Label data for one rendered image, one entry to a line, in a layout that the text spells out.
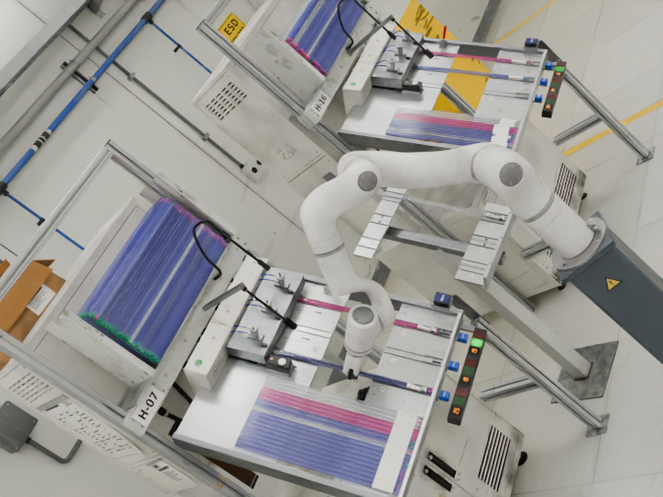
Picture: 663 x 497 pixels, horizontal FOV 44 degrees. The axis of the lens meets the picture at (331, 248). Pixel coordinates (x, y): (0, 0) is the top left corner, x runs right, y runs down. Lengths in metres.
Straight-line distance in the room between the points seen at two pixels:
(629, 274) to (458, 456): 0.92
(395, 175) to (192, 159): 2.64
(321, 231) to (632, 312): 0.97
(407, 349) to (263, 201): 2.44
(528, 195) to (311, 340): 0.85
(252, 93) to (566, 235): 1.54
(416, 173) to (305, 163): 1.39
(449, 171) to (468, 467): 1.18
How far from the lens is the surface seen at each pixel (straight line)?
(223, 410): 2.58
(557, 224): 2.39
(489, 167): 2.24
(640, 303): 2.56
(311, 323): 2.70
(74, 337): 2.55
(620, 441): 3.02
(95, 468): 4.04
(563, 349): 3.21
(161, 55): 5.02
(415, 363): 2.59
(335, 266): 2.24
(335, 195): 2.17
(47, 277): 2.90
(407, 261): 3.81
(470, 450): 3.02
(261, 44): 3.38
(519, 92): 3.51
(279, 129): 3.48
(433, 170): 2.24
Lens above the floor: 1.96
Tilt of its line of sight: 18 degrees down
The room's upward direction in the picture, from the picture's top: 51 degrees counter-clockwise
